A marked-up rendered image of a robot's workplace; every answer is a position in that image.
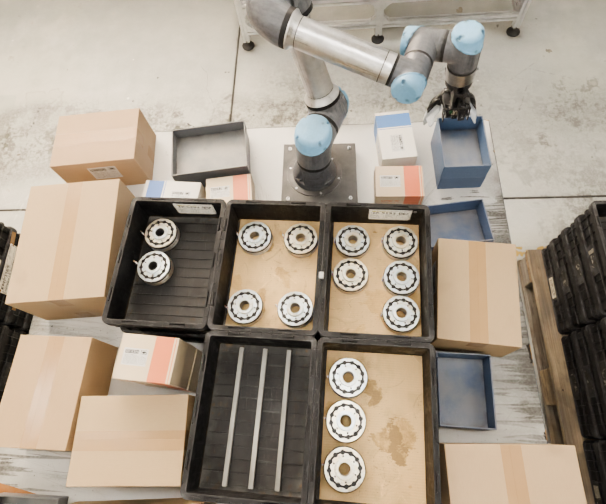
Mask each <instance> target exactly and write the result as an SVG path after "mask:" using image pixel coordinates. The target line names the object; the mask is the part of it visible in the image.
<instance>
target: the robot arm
mask: <svg viewBox="0 0 606 504"><path fill-rule="evenodd" d="M312 10H313V3H312V0H246V12H247V16H248V19H249V21H250V23H251V25H252V27H253V28H254V30H255V31H256V32H257V33H258V34H259V35H260V36H261V37H262V38H264V39H265V40H266V41H268V42H269V43H271V44H273V45H275V46H277V47H279V48H282V49H284V50H288V49H290V52H291V55H292V57H293V60H294V62H295V65H296V67H297V70H298V73H299V75H300V78H301V80H302V83H303V85H304V88H305V91H306V94H305V97H304V101H305V104H306V106H307V109H308V114H307V116H306V118H302V119H301V120H300V121H299V122H298V124H297V125H296V128H295V133H294V142H295V147H296V157H297V160H296V162H295V164H294V167H293V177H294V180H295V182H296V183H297V185H298V186H300V187H301V188H303V189H305V190H308V191H320V190H323V189H326V188H327V187H329V186H330V185H331V184H332V183H333V182H334V180H335V177H336V167H335V164H334V162H333V160H332V158H331V149H332V145H333V143H334V140H335V138H336V136H337V134H338V132H339V129H340V127H341V125H342V123H343V121H344V119H345V117H346V115H347V113H348V109H349V98H348V95H347V94H346V92H345V91H344V90H341V87H339V86H338V85H337V84H335V83H333V82H332V81H331V78H330V75H329V72H328V69H327V66H326V63H325V61H326V62H328V63H331V64H333V65H336V66H338V67H341V68H343V69H346V70H348V71H351V72H353V73H356V74H358V75H361V76H363V77H366V78H368V79H371V80H373V81H376V82H378V83H381V84H383V85H386V86H388V87H390V88H391V94H392V96H393V98H395V99H396V101H398V102H400V103H403V104H411V103H414V102H416V101H417V100H418V99H419V98H420V97H421V95H422V93H423V91H424V89H425V87H426V85H427V80H428V77H429V75H430V72H431V69H432V67H433V64H434V62H441V63H447V66H446V67H445V85H446V87H447V88H444V90H442V91H441V92H440V93H439V94H438V95H437V96H435V97H434V98H433V99H432V100H431V101H430V103H429V105H428V107H427V110H426V113H425V115H424V119H423V125H425V124H426V123H428V125H429V127H431V126H432V125H433V124H434V121H435V118H436V116H437V115H438V114H439V113H440V111H441V104H442V105H443V111H442V122H443V121H444V116H445V118H451V119H456V118H457V121H463V120H464V118H465V117H466V119H467V120H468V118H469V115H470V116H471V119H472V121H473V123H474V124H475V123H476V118H477V110H476V100H475V96H474V95H473V94H472V93H471V92H470V91H469V88H470V87H471V86H472V83H473V80H474V77H475V73H476V70H479V67H478V62H479V58H480V54H481V51H482V49H483V42H484V37H485V30H484V27H483V26H482V25H481V24H480V23H479V22H477V21H474V20H467V21H461V22H459V23H458V24H457V25H456V26H455V27H454V29H453V30H452V29H450V30H448V29H440V28H432V27H425V26H422V25H421V26H407V27H406V28H405V30H404V32H403V35H402V38H401V43H400V54H397V53H395V52H392V51H390V50H387V49H385V48H383V47H380V46H378V45H375V44H373V43H370V42H368V41H365V40H363V39H360V38H358V37H355V36H353V35H350V34H348V33H345V32H343V31H340V30H338V29H335V28H333V27H330V26H328V25H325V24H323V23H320V22H318V21H315V20H313V19H311V16H310V14H311V12H312ZM443 112H444V114H443Z"/></svg>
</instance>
